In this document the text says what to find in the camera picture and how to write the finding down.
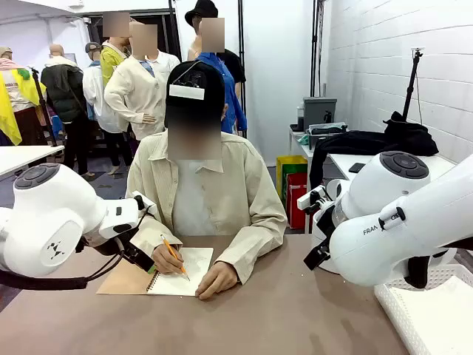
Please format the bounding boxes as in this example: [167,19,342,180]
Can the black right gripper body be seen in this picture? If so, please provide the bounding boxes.
[316,211,336,250]

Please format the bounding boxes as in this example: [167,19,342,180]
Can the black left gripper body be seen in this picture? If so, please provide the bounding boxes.
[84,236,129,257]

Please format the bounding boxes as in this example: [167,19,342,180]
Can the brown spiral notebook with pages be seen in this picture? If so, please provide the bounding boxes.
[96,246,215,297]

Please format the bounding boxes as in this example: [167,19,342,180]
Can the yellow pencil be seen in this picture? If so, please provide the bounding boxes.
[160,234,191,283]

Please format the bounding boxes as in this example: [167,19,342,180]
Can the left forearm in beige sleeve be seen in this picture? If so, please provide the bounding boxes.
[213,217,288,285]

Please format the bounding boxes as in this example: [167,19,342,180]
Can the right forearm in beige sleeve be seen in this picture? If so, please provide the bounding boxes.
[129,216,183,260]

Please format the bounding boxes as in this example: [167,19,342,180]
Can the person's right hand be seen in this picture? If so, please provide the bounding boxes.
[151,243,186,277]

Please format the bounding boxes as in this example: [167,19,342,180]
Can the person's left hand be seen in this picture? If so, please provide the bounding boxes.
[194,260,239,301]

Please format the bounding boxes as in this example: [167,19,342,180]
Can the red shopping bag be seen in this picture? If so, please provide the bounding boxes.
[286,172,319,230]

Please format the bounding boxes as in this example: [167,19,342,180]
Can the white side table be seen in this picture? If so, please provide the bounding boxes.
[289,129,457,234]

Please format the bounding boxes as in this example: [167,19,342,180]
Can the yellow shopping bag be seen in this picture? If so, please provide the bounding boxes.
[276,155,309,203]

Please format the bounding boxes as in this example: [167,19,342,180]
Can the white perforated plastic basket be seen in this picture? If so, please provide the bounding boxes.
[373,254,473,355]

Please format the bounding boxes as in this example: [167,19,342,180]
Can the black garment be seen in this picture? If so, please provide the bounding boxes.
[309,110,440,192]

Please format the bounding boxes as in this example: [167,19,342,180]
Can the tray with dark items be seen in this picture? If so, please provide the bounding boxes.
[307,122,350,138]

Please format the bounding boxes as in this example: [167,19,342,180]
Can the person in beige shirt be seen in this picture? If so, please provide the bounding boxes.
[125,61,289,301]

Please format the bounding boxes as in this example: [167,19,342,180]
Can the grey box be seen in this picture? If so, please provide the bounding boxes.
[302,96,338,132]

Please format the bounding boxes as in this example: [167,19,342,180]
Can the white paper stack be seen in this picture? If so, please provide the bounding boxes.
[390,275,473,355]

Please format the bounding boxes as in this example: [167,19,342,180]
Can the capped mannequin in white shirt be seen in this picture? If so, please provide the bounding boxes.
[81,41,131,175]

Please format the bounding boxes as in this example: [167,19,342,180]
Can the black stand with pole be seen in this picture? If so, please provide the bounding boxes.
[28,66,58,147]

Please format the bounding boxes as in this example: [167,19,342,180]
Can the mannequin in blue shirt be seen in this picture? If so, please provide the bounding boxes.
[195,17,248,140]

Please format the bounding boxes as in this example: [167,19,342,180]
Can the mannequin in cream cardigan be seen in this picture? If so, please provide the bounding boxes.
[104,21,182,142]

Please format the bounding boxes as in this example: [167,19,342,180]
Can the black paired stand poles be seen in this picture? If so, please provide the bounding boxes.
[311,0,328,98]

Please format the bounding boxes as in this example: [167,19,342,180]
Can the mannequin in yellow jacket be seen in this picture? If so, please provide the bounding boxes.
[99,10,131,88]

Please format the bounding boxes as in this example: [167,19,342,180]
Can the mannequin in black shirt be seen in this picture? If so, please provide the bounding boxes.
[186,25,247,84]

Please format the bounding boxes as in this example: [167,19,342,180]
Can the black baseball cap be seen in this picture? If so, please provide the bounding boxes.
[164,61,226,129]

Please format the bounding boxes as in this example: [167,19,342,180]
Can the black vertical light stand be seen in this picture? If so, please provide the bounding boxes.
[237,0,248,131]

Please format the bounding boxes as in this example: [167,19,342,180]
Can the black bucket hat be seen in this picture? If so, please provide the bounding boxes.
[184,0,220,28]

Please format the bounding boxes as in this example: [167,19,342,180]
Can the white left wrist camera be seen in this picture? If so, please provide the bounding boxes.
[131,190,158,220]

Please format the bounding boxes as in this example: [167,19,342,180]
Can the black sleeved left arm cable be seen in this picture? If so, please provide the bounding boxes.
[0,236,126,291]

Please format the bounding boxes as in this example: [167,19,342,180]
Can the black sleeved arm cable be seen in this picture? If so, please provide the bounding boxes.
[0,236,126,291]
[404,240,473,290]

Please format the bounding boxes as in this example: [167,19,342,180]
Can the black sleeved right arm cable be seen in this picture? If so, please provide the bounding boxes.
[404,240,473,290]

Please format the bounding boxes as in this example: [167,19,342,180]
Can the black camera tripod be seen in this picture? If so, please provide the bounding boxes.
[401,47,426,121]

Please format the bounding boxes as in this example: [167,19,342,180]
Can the white head-mounted camera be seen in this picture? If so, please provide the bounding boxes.
[169,84,205,101]

